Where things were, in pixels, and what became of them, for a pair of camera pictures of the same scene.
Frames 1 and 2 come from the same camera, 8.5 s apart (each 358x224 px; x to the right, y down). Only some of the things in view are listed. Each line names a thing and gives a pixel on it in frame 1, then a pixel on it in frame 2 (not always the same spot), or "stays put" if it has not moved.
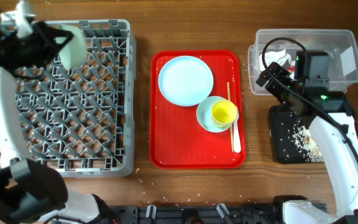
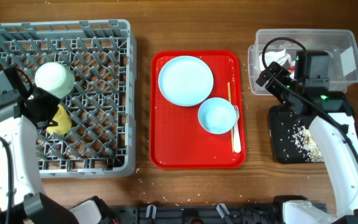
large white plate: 185,81 stays put
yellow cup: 224,114 -> 63,117
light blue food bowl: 73,53 -> 55,78
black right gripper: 281,74 stays put
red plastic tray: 176,139 stays put
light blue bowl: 204,113 stays put
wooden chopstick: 231,128 stays put
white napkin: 280,57 stays put
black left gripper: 50,34 -> 52,100
